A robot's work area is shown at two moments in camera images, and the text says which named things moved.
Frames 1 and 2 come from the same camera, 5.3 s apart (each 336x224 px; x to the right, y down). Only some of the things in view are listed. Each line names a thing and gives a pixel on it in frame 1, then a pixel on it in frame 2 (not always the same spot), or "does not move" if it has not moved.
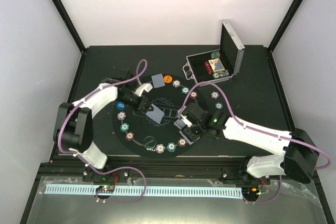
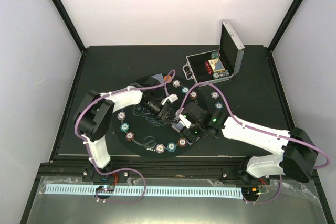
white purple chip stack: (214, 95) does not move
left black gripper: (144, 99) -> (164, 111)
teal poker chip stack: (219, 105) does not move
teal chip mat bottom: (171, 147) does not move
